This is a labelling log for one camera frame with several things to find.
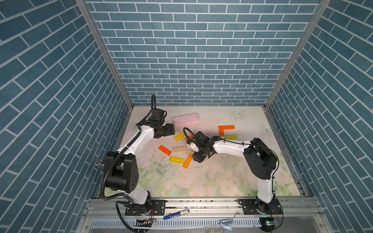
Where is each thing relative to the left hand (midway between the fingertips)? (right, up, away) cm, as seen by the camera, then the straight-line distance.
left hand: (172, 131), depth 89 cm
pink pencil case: (+7, +7, +22) cm, 24 cm away
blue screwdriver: (+3, -40, -19) cm, 44 cm away
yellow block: (+40, -5, +13) cm, 43 cm away
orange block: (+34, 0, +16) cm, 37 cm away
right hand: (+16, -17, +3) cm, 23 cm away
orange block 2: (+40, +1, +18) cm, 44 cm away
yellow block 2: (+3, -5, +10) cm, 11 cm away
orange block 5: (+9, -19, 0) cm, 22 cm away
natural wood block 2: (+3, -12, +7) cm, 14 cm away
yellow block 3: (+2, -18, 0) cm, 18 cm away
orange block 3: (+11, -3, -7) cm, 14 cm away
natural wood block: (+11, -14, +4) cm, 18 cm away
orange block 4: (-6, -13, +6) cm, 16 cm away
